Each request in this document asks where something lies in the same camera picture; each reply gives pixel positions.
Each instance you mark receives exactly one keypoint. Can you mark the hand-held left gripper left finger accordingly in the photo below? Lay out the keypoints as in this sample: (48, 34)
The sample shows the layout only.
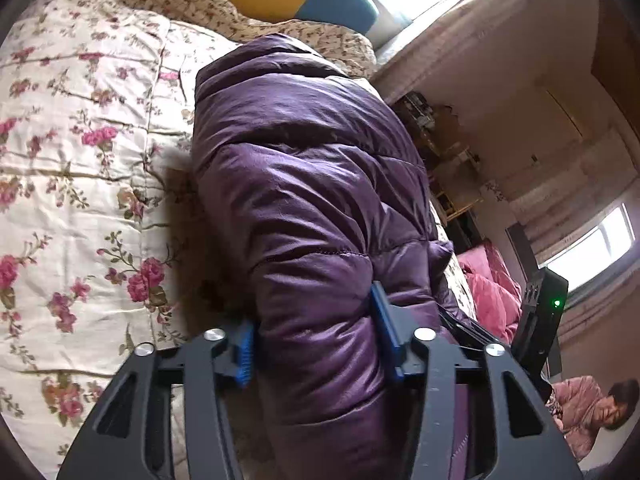
(244, 355)

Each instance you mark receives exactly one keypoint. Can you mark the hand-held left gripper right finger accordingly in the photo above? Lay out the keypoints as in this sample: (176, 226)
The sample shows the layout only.
(387, 335)

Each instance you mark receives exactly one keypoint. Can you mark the purple quilted puffer jacket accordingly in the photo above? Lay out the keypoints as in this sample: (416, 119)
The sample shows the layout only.
(310, 200)

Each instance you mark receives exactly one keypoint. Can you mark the pink crumpled cloth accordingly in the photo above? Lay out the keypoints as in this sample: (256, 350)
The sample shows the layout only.
(490, 290)

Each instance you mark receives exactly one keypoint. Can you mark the small bright window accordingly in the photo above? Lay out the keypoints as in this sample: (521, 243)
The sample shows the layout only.
(590, 245)

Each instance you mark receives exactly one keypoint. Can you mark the person's upper body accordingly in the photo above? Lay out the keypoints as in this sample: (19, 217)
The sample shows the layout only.
(580, 410)

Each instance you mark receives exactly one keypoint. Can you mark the cluttered wooden shelf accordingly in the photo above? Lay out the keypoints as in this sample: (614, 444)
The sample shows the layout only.
(450, 160)

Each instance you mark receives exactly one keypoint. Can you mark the floral cream quilt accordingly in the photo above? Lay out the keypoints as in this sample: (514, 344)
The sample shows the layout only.
(75, 185)

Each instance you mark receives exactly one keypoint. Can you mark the pale pink curtain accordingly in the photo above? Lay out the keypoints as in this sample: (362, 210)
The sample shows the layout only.
(475, 50)

